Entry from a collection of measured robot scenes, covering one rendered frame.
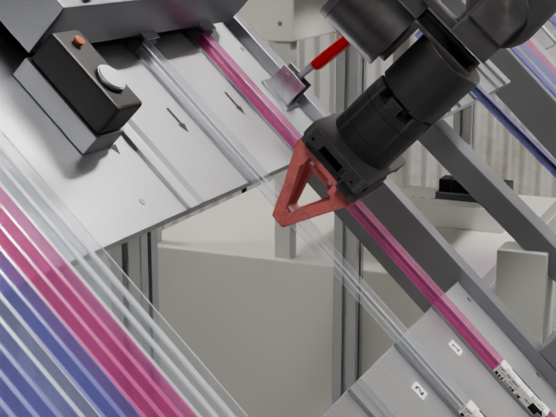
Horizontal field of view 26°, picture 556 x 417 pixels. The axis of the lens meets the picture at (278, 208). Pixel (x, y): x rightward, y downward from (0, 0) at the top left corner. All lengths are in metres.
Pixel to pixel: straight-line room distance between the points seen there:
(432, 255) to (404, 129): 0.27
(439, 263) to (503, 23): 0.35
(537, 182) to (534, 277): 2.45
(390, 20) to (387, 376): 0.28
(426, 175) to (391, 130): 3.01
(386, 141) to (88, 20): 0.25
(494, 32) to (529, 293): 0.60
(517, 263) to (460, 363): 0.40
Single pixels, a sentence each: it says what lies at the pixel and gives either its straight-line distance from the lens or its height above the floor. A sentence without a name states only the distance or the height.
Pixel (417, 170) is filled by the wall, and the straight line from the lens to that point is 3.95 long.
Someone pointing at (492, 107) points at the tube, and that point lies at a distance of 1.43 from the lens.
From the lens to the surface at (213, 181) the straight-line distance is 0.97.
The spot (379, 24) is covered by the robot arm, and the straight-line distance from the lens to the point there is 0.92.
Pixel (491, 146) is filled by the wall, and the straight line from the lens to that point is 3.89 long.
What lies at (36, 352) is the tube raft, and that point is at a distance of 0.69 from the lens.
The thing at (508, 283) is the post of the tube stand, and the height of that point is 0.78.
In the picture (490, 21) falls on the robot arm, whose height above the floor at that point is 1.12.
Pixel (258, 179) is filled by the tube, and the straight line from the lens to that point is 1.01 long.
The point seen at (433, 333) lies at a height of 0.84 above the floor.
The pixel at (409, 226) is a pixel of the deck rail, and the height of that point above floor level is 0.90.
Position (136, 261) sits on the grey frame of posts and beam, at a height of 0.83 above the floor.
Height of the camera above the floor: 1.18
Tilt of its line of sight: 13 degrees down
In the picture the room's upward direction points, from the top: straight up
